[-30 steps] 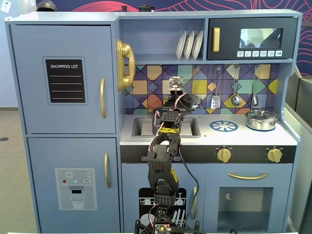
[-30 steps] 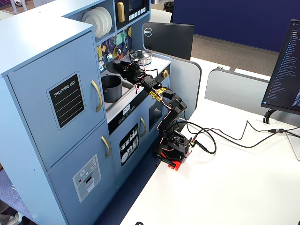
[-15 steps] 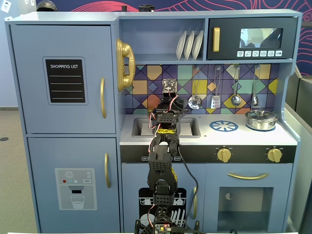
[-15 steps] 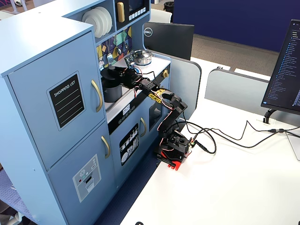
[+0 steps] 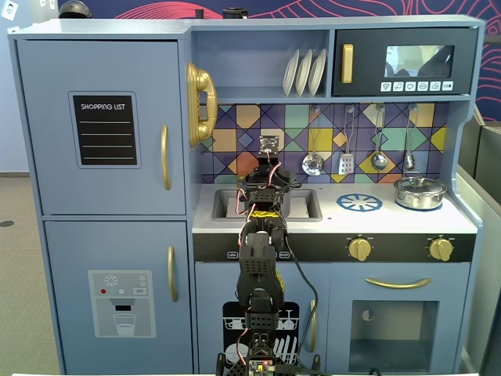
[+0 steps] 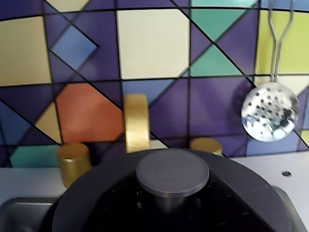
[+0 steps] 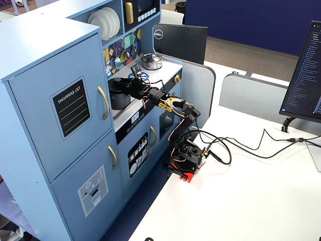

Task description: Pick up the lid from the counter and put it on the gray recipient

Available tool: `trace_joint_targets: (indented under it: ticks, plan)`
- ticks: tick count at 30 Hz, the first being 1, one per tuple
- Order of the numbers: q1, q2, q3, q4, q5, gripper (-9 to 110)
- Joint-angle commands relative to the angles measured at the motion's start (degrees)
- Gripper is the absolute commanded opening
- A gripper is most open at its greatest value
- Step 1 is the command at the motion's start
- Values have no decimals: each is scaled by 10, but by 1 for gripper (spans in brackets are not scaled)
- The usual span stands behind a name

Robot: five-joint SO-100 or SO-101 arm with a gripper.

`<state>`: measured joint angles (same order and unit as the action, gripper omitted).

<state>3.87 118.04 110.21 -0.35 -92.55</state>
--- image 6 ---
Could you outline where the dark gray pot lid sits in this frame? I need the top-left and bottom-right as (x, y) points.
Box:
(53, 148), (293, 232)

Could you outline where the gold faucet knob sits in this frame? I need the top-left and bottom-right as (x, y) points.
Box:
(189, 137), (223, 157)
(57, 143), (92, 189)

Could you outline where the blue toy kitchen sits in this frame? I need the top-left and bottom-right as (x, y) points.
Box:
(0, 0), (309, 232)

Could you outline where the silver perforated skimmer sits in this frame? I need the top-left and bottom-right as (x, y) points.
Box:
(240, 0), (300, 143)

